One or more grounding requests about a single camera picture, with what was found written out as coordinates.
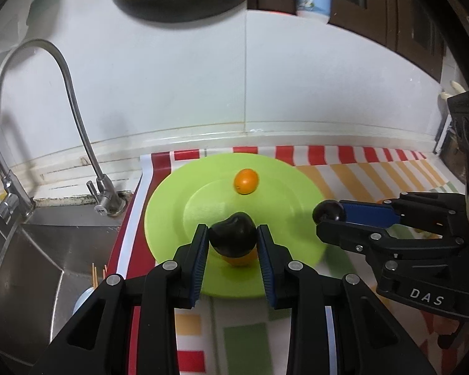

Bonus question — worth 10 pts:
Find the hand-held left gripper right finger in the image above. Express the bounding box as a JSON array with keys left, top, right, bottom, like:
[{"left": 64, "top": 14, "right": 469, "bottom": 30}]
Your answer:
[{"left": 257, "top": 224, "right": 431, "bottom": 375}]

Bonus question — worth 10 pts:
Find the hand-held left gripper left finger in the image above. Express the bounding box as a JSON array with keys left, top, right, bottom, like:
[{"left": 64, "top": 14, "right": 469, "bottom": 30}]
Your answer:
[{"left": 29, "top": 223, "right": 209, "bottom": 375}]

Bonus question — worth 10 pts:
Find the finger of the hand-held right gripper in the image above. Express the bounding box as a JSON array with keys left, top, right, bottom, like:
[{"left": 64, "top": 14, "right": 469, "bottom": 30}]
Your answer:
[
  {"left": 316, "top": 219, "right": 467, "bottom": 278},
  {"left": 342, "top": 191, "right": 467, "bottom": 239}
]

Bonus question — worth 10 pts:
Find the orange cherry tomato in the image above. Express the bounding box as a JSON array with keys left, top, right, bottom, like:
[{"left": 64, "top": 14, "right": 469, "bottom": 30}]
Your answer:
[
  {"left": 221, "top": 248, "right": 257, "bottom": 268},
  {"left": 234, "top": 168, "right": 260, "bottom": 195}
]

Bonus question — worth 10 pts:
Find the green plate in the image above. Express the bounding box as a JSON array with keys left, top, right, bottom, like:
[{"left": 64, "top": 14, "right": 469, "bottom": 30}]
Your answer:
[{"left": 144, "top": 153, "right": 327, "bottom": 298}]

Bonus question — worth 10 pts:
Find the striped tablecloth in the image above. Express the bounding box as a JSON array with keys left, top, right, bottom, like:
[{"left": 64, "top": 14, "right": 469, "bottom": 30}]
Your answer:
[{"left": 113, "top": 145, "right": 469, "bottom": 375}]

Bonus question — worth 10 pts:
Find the bunch of wooden chopsticks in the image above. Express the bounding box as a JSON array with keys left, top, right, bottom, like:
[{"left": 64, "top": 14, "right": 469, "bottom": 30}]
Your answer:
[{"left": 91, "top": 263, "right": 108, "bottom": 289}]

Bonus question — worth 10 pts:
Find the thin gooseneck faucet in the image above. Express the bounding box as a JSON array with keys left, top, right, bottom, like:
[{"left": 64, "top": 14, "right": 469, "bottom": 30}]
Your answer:
[{"left": 0, "top": 39, "right": 126, "bottom": 217}]

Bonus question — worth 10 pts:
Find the pale blue bowl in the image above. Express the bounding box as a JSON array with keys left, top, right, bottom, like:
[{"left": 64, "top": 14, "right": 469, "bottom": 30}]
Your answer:
[{"left": 72, "top": 287, "right": 97, "bottom": 315}]

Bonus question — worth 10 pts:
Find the steel sink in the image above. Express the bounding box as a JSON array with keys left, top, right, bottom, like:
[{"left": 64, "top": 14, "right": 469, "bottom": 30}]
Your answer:
[{"left": 0, "top": 199, "right": 134, "bottom": 364}]

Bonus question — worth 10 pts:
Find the large steel faucet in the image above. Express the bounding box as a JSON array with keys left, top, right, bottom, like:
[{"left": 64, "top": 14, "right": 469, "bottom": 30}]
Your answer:
[{"left": 0, "top": 102, "right": 36, "bottom": 225}]

